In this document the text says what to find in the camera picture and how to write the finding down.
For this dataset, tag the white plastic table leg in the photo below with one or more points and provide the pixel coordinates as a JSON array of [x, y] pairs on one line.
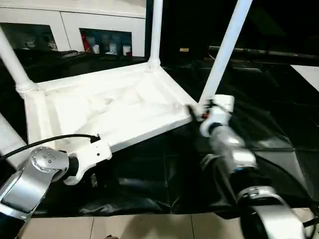
[[224, 49], [155, 32], [7, 139], [12, 59]]

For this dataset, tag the white plastic table top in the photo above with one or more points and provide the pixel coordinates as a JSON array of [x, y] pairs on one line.
[[112, 104]]

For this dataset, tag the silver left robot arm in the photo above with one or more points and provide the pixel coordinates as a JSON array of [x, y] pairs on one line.
[[37, 164]]

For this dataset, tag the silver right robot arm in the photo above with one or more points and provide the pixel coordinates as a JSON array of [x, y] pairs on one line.
[[239, 156]]

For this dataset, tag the black table mat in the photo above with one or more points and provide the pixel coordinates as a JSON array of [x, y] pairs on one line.
[[162, 174]]

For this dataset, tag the dark metal rod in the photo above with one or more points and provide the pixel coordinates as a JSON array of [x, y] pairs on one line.
[[269, 52]]

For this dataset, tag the white flat board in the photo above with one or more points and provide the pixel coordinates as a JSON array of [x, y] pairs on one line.
[[307, 74]]

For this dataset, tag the black backdrop cloth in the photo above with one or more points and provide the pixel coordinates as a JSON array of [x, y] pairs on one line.
[[274, 22]]

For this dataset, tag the white glass-door cabinet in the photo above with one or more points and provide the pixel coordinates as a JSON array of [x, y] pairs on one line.
[[62, 17]]

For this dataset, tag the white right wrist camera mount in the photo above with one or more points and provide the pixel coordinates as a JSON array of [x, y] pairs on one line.
[[221, 117]]

